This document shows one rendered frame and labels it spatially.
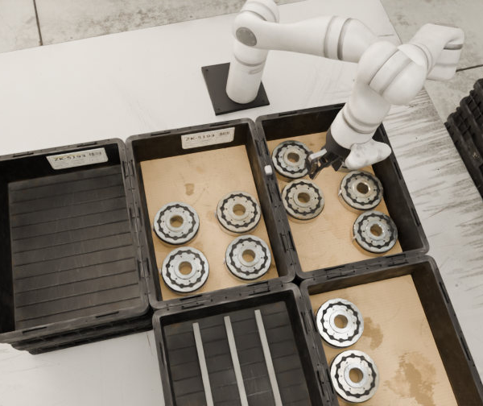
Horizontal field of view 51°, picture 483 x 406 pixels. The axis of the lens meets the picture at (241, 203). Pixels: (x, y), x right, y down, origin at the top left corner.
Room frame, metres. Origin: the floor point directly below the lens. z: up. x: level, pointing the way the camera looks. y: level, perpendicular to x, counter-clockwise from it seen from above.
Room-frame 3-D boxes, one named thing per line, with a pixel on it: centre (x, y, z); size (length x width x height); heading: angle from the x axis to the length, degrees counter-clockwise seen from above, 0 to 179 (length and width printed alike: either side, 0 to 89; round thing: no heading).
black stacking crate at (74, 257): (0.31, 0.35, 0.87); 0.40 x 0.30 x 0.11; 21
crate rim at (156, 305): (0.42, 0.07, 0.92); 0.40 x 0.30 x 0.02; 21
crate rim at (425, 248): (0.53, -0.21, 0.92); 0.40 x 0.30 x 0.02; 21
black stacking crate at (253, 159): (0.42, 0.07, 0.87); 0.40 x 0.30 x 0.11; 21
